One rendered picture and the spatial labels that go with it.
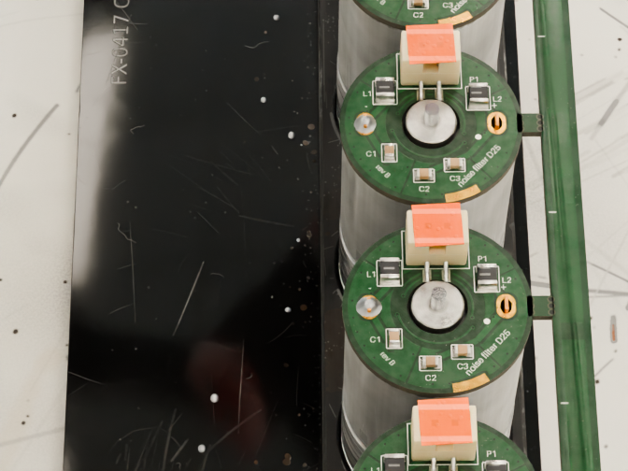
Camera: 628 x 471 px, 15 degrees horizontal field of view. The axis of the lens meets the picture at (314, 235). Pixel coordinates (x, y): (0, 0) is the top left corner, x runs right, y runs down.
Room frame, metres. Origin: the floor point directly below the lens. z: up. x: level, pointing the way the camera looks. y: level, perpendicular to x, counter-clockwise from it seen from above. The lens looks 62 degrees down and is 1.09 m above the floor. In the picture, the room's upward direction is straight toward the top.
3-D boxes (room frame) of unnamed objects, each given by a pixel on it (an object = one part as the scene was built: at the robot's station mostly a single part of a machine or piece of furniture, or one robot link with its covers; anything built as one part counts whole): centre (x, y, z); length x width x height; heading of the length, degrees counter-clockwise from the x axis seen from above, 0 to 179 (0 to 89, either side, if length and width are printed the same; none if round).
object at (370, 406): (0.14, -0.02, 0.79); 0.02 x 0.02 x 0.05
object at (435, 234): (0.15, -0.02, 0.82); 0.01 x 0.01 x 0.01; 0
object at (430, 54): (0.18, -0.02, 0.82); 0.01 x 0.01 x 0.01; 0
